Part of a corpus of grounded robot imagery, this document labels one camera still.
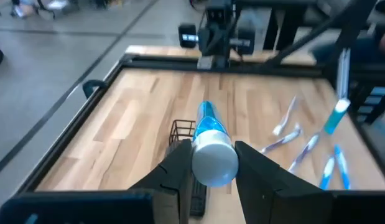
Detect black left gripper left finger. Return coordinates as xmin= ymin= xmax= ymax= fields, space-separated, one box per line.
xmin=0 ymin=139 xmax=193 ymax=224

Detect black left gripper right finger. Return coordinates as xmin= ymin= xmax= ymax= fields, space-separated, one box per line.
xmin=234 ymin=141 xmax=385 ymax=224

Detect purple toothbrush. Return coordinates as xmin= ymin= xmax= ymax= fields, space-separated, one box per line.
xmin=287 ymin=133 xmax=320 ymax=174

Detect blue toothpaste tube white cap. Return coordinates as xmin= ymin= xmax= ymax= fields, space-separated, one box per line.
xmin=191 ymin=100 xmax=239 ymax=187

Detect blue toothbrush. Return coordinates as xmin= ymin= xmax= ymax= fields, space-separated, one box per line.
xmin=333 ymin=144 xmax=351 ymax=190
xmin=318 ymin=155 xmax=336 ymax=190

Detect white toothbrush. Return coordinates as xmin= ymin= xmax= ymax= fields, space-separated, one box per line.
xmin=272 ymin=95 xmax=298 ymax=137

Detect teal toothpaste tube white cap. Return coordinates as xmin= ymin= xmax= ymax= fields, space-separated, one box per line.
xmin=322 ymin=98 xmax=351 ymax=136

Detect black table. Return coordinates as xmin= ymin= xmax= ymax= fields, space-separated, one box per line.
xmin=235 ymin=0 xmax=320 ymax=52

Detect black table clamp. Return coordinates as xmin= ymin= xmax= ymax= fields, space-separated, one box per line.
xmin=82 ymin=80 xmax=108 ymax=100

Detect black control box blue lights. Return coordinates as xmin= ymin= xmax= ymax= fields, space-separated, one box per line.
xmin=350 ymin=83 xmax=385 ymax=125

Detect person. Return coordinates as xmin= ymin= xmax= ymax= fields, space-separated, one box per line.
xmin=310 ymin=24 xmax=385 ymax=66

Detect black wire caddy basket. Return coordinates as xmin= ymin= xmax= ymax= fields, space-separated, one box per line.
xmin=169 ymin=119 xmax=208 ymax=217

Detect black aluminium table frame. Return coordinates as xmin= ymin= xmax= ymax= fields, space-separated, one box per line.
xmin=16 ymin=0 xmax=385 ymax=200

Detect silver frame bracket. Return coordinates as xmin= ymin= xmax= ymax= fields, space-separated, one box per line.
xmin=336 ymin=48 xmax=351 ymax=100

